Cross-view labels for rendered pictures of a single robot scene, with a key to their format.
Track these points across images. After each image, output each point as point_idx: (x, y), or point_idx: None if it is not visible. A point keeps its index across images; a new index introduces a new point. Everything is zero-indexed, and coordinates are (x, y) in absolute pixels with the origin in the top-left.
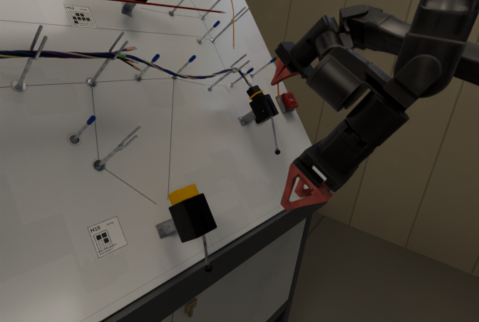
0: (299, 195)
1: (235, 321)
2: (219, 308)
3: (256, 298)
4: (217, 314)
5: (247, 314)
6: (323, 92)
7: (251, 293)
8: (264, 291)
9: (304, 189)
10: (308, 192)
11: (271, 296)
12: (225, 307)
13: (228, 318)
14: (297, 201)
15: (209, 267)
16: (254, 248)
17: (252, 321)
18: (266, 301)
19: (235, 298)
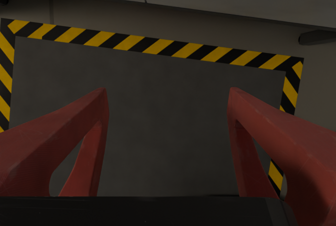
0: (228, 107)
1: (254, 3)
2: None
3: (303, 7)
4: None
5: (279, 8)
6: None
7: (295, 1)
8: (322, 9)
9: (235, 125)
10: (232, 147)
11: (334, 18)
12: None
13: None
14: (75, 163)
15: None
16: None
17: (286, 15)
18: (322, 17)
19: None
